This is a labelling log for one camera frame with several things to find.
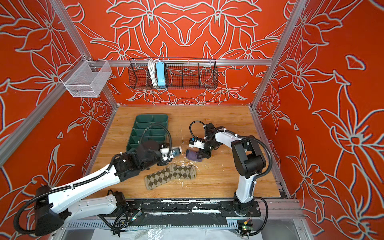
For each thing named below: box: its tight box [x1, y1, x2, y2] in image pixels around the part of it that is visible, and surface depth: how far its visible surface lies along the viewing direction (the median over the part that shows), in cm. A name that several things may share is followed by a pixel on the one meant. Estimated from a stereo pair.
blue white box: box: [156, 62, 166, 89], surface depth 91 cm
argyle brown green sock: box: [144, 164, 197, 190], surface depth 85 cm
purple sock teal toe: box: [186, 149, 203, 162], surface depth 89 cm
